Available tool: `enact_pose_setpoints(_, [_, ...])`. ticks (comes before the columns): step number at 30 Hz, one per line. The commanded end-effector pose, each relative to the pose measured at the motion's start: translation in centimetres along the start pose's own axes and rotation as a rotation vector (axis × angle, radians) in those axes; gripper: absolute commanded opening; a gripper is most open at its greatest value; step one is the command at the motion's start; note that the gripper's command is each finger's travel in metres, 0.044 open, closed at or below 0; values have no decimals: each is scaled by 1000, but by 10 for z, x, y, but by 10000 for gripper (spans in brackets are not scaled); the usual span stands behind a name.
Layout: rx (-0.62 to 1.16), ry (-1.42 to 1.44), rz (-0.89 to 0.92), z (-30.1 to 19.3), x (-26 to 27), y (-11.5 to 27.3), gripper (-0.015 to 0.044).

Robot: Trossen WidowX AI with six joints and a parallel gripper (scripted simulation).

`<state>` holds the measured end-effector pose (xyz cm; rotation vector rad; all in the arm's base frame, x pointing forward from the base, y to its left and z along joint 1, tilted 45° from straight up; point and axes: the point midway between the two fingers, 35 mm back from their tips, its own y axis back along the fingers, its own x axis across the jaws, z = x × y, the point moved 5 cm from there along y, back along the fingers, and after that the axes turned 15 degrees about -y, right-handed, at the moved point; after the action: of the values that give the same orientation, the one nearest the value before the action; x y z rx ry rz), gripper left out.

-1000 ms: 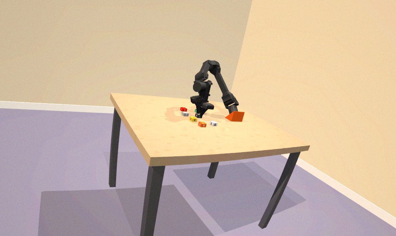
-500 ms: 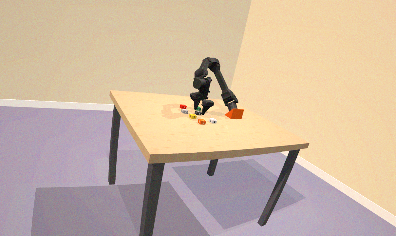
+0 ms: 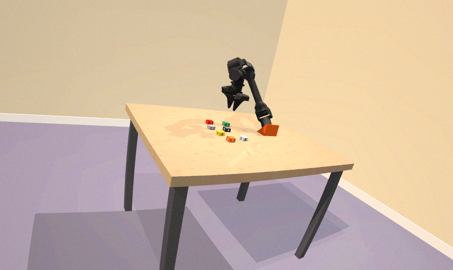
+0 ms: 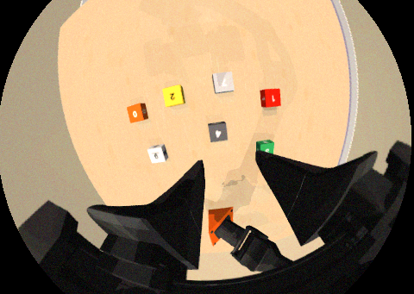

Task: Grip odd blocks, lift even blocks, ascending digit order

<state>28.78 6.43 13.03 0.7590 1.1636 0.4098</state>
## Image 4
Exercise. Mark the yellow block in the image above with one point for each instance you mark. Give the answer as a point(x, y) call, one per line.
point(174, 96)

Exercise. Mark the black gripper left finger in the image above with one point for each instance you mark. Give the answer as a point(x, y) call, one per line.
point(174, 220)

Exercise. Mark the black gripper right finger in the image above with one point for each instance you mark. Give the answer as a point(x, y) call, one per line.
point(309, 194)

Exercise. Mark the green block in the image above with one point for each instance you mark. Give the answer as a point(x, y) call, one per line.
point(265, 145)

